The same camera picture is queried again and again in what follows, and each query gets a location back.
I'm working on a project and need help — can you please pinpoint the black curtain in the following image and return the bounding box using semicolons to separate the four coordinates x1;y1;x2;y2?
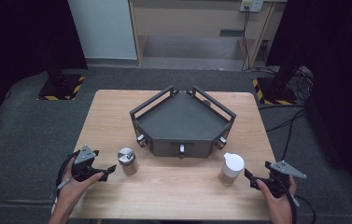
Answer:
0;0;88;139
266;0;352;204

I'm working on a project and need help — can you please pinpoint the white wall power outlet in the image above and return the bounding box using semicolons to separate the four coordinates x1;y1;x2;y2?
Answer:
239;0;264;14

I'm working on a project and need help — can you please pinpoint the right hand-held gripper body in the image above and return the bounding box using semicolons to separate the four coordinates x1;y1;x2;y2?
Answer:
257;160;308;199

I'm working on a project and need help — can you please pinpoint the right hand-held gripper cable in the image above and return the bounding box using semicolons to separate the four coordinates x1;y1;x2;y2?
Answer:
284;183;317;224

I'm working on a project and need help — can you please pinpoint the white panel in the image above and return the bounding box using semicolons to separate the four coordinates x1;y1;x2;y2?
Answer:
67;0;138;61

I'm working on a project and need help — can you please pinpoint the white-lid glass spice jar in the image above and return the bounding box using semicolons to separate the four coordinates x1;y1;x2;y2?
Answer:
218;152;246;187

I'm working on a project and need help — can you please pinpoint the wooden cabinet frame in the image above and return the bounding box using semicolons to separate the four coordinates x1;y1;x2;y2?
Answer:
128;0;279;71

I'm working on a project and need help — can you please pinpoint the black floor cable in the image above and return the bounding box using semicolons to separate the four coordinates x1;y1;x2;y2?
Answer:
265;106;308;161

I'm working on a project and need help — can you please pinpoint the tangled black cable bundle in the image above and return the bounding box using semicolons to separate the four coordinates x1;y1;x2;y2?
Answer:
289;65;316;103

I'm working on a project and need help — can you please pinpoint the black stand with striped base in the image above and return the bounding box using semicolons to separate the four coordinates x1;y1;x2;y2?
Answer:
36;46;87;102
251;55;298;106

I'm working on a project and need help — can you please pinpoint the person's left hand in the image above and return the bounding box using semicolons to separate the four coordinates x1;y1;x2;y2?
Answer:
57;158;105;203

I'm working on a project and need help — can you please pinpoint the person's right hand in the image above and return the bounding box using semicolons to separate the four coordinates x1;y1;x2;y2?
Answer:
256;175;298;217

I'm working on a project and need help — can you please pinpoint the hand-held gripper cable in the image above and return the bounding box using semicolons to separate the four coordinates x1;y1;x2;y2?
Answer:
55;150;81;191
284;183;317;224

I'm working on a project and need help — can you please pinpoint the black cable from outlet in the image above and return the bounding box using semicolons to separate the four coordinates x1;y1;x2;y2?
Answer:
240;10;253;72

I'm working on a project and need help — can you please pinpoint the left hand-held gripper cable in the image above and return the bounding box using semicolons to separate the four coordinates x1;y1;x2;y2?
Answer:
55;150;81;191

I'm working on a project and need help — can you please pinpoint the silver-lid glass spice jar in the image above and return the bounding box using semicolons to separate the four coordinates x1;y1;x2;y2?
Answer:
117;147;140;176

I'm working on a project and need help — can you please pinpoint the black corner storage rack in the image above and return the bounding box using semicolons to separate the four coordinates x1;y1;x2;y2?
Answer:
129;85;237;160

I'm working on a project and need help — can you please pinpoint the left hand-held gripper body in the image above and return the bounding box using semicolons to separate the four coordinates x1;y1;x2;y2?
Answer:
70;144;106;182

